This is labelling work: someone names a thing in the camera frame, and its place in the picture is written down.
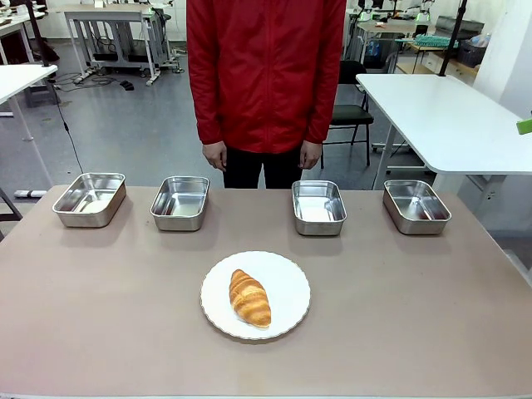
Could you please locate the golden brown croissant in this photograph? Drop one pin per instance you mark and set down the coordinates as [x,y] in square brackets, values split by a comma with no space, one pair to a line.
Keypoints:
[249,299]

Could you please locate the teal plastic rack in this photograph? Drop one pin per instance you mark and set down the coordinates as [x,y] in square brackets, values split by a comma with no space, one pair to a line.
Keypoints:
[432,40]

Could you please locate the black storage crate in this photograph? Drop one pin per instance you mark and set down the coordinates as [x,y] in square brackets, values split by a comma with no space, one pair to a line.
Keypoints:
[469,53]

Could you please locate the black pole on small table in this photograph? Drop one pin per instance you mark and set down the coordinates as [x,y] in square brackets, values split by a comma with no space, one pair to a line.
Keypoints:
[38,37]

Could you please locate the large white table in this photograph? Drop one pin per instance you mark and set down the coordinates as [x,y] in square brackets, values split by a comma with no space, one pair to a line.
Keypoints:
[440,120]

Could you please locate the small white table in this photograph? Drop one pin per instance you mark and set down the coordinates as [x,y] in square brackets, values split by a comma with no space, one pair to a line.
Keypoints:
[16,81]

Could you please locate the person's black trousers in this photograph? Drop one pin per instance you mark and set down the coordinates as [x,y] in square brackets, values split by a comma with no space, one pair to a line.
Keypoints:
[249,170]

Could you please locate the white scalloped plate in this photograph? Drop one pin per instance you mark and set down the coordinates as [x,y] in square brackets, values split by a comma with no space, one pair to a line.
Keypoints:
[287,291]

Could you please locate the white power strip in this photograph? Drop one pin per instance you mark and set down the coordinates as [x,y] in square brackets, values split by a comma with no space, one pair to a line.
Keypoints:
[83,75]

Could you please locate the person's right hand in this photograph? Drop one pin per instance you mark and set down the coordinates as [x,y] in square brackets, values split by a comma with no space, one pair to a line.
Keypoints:
[215,156]

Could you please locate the black folding chair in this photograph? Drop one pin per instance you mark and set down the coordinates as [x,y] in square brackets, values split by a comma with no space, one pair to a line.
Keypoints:
[349,114]

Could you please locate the person's red jacket torso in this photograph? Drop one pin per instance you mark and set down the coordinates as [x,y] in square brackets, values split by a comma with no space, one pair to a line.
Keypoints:
[266,70]

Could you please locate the dark metal stand leg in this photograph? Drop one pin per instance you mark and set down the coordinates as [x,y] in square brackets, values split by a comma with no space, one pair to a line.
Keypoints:
[10,210]

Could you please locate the small green block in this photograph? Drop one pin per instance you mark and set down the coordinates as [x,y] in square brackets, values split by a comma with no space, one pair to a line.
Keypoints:
[525,126]

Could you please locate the steel rectangular container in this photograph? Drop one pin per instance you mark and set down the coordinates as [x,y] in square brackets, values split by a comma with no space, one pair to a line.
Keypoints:
[318,208]
[415,208]
[180,203]
[89,201]

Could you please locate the person's left hand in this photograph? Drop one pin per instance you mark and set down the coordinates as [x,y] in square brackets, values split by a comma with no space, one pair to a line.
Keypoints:
[310,154]

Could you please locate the person's red sleeved right forearm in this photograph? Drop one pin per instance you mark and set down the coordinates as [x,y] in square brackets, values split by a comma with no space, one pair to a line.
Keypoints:
[210,116]

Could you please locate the grey metal workbench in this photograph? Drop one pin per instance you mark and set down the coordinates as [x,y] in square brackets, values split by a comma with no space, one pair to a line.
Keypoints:
[112,16]

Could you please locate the black pole on large table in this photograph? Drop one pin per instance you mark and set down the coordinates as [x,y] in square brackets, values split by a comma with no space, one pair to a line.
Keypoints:
[453,33]

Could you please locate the person's red sleeved left forearm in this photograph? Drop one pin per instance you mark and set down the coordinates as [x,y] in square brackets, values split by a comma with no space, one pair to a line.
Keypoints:
[318,116]

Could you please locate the black foot pedal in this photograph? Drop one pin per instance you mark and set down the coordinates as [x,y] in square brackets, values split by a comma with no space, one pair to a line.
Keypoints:
[127,85]

